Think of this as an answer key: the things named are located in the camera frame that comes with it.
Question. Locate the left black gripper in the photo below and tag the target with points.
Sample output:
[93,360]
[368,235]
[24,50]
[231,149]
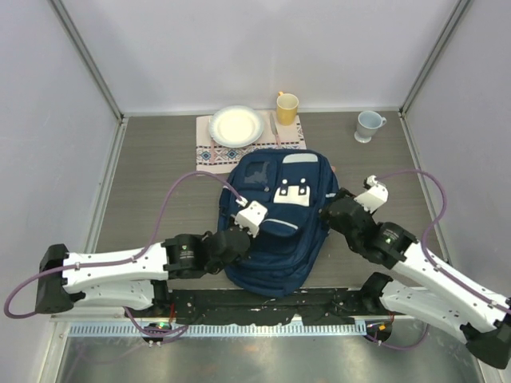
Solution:
[246,256]

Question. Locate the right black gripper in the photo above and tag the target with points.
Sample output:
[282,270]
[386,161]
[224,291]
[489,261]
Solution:
[325,215]

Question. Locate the navy blue student backpack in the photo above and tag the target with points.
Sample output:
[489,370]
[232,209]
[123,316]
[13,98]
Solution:
[294,185]

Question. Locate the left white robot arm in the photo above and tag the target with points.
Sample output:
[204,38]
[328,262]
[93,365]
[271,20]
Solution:
[135,278]

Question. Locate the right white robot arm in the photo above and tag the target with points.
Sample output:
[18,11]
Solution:
[448,300]

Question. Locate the patterned cloth placemat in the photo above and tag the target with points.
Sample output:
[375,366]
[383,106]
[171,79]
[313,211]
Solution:
[216,158]

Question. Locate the light blue footed cup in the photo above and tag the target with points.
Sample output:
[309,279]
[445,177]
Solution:
[368,123]

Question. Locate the yellow ceramic mug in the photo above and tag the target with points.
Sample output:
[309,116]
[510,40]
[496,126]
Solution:
[286,108]

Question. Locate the white paper plate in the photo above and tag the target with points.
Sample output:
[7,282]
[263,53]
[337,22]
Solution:
[236,126]

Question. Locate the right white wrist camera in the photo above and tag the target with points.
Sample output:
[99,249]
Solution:
[374,196]

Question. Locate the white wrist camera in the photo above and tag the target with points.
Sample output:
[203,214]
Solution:
[374,196]
[250,216]

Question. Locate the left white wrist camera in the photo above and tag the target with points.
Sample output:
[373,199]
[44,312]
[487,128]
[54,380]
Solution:
[250,216]

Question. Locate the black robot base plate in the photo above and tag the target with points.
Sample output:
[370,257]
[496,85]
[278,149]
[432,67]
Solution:
[317,306]

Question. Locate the slotted cable duct rail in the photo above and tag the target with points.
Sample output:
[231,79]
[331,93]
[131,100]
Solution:
[293,329]

